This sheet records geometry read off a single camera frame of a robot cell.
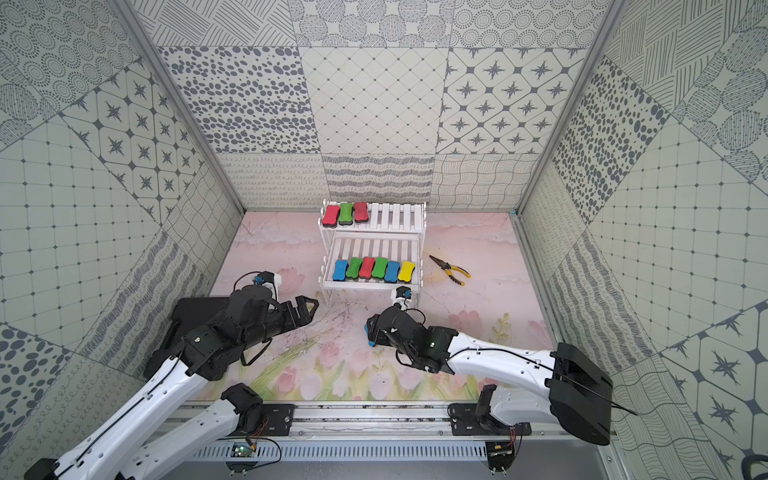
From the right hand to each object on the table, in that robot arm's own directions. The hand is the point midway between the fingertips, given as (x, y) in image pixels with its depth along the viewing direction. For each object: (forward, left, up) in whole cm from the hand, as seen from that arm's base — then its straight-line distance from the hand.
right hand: (376, 326), depth 79 cm
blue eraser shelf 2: (+15, -4, +4) cm, 16 cm away
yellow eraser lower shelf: (+15, -8, +4) cm, 18 cm away
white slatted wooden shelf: (+20, -5, +16) cm, 26 cm away
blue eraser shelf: (+15, +11, +4) cm, 19 cm away
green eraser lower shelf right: (+16, 0, +5) cm, 17 cm away
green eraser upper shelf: (+23, +8, +19) cm, 32 cm away
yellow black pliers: (+27, -23, -10) cm, 37 cm away
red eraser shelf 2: (+25, +5, +19) cm, 31 cm away
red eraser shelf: (+24, +13, +19) cm, 33 cm away
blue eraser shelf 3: (-1, +2, -10) cm, 10 cm away
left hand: (+2, +17, +10) cm, 20 cm away
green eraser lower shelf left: (+16, +7, +4) cm, 18 cm away
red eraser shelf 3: (+16, +3, +5) cm, 17 cm away
